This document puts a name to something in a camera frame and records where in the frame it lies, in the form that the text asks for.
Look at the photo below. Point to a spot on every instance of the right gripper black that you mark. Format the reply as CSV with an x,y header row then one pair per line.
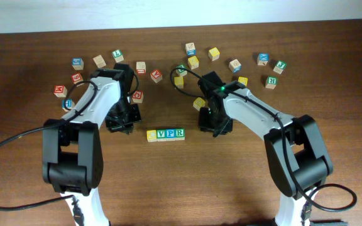
x,y
214,124

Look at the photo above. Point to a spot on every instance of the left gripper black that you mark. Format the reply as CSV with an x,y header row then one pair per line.
x,y
123,119

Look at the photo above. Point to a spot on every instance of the yellow C block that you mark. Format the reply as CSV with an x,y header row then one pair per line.
x,y
151,136

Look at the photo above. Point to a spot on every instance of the green r block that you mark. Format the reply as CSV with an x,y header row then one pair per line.
x,y
271,82
180,134

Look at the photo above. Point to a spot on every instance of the green V block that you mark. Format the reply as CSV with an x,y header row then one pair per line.
x,y
161,135

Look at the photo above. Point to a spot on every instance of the blue P block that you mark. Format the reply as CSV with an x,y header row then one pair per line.
x,y
170,134

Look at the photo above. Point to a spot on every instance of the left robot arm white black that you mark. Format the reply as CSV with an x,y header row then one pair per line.
x,y
72,154

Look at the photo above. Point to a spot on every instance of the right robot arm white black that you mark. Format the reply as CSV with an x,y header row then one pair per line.
x,y
297,156

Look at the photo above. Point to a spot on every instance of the yellow umbrella block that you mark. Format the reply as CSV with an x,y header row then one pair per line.
x,y
199,103

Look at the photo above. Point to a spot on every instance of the red O block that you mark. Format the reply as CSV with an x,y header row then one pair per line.
x,y
138,97

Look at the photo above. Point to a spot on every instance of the yellow block right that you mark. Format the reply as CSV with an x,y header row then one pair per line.
x,y
243,80

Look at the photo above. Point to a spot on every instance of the wooden block red side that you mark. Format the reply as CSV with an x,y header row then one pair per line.
x,y
140,67

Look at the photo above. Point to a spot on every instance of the red A block centre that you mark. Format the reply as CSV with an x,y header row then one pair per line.
x,y
156,75

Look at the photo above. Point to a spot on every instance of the blue H block upper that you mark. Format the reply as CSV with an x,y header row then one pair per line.
x,y
67,105

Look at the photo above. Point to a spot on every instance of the wooden D block blue side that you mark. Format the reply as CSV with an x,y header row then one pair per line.
x,y
234,66

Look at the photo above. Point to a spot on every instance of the green Z block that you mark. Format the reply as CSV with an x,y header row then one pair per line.
x,y
181,72

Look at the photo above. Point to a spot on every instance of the red 9 block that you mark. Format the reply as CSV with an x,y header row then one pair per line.
x,y
76,78

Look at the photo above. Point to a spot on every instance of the plain wooden block top left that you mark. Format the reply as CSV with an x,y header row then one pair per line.
x,y
99,61

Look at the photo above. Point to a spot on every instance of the yellow block upper centre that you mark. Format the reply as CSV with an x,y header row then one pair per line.
x,y
193,62

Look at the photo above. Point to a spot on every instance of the green L block top left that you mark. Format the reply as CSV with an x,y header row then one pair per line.
x,y
118,56

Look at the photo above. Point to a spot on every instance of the yellow block top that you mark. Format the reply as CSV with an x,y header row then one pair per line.
x,y
213,54

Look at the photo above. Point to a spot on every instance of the red M block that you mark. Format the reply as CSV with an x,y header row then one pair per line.
x,y
60,91

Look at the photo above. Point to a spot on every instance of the blue S block left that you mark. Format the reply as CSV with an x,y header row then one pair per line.
x,y
77,63

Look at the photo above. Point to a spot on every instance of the wooden block blue side top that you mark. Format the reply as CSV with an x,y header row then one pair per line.
x,y
190,49

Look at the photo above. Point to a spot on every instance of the blue X block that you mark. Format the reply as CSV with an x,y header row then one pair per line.
x,y
263,59

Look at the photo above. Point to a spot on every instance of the green J block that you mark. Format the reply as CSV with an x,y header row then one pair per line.
x,y
279,67

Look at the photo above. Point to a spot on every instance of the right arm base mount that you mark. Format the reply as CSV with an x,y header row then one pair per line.
x,y
330,223

